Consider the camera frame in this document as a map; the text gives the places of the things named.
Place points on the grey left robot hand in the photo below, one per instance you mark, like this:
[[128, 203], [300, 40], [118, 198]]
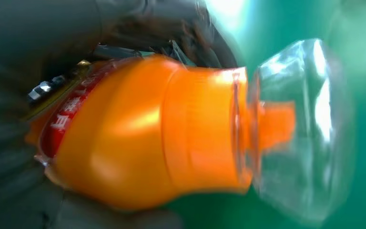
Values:
[[75, 28]]

